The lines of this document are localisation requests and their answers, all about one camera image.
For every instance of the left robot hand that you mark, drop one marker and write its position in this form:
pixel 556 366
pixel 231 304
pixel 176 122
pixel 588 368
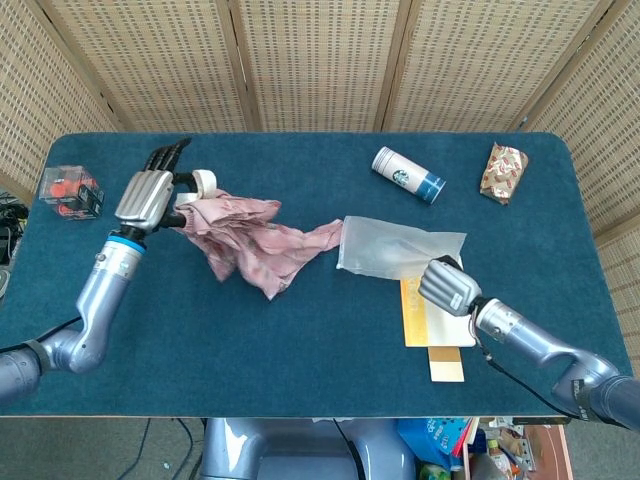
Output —
pixel 142 197

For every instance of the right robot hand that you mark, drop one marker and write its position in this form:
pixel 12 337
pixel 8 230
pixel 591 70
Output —
pixel 447 287

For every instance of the transparent plastic zip bag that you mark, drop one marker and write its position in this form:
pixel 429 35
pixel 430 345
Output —
pixel 380 245

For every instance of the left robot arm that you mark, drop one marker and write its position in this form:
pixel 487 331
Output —
pixel 100 290

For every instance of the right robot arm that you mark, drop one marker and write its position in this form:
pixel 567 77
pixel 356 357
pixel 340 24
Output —
pixel 530 335

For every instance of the yellow and white book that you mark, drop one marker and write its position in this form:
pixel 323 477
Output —
pixel 440 330

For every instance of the dark box at left edge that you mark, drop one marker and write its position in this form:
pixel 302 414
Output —
pixel 70 195

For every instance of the brown and cream card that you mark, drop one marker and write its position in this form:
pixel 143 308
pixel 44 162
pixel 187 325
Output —
pixel 446 367

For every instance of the white and blue Starbucks tumbler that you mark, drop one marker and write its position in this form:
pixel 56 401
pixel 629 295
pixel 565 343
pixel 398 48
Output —
pixel 405 175

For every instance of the gold foil snack packet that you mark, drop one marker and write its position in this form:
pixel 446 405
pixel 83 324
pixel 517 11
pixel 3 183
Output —
pixel 502 172

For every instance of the dark blue table cover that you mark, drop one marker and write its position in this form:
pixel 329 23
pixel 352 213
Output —
pixel 300 350

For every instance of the pink storage box with clutter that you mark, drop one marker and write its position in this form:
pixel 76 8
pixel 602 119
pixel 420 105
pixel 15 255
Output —
pixel 550 450

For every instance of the blue-grey robot torso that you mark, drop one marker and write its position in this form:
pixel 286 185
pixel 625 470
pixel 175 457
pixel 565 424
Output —
pixel 300 450

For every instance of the woven rattan folding screen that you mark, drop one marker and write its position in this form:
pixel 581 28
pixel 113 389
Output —
pixel 320 60

